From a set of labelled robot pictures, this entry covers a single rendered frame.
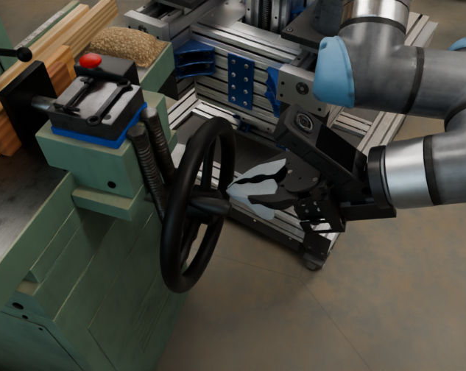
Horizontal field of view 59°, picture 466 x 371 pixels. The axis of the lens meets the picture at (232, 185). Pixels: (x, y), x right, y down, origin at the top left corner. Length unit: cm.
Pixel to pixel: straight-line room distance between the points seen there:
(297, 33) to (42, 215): 74
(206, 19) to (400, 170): 98
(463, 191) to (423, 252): 128
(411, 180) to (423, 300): 119
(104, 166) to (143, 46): 31
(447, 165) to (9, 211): 53
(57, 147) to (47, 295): 22
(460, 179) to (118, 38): 64
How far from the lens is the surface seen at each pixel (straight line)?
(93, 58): 63
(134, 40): 84
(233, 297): 149
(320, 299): 152
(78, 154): 60
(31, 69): 69
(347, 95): 49
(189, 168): 55
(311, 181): 48
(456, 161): 45
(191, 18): 132
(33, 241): 62
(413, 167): 45
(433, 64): 50
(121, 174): 59
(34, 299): 68
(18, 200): 64
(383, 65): 49
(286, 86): 105
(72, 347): 84
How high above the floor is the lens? 134
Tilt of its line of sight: 49 degrees down
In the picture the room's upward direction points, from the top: straight up
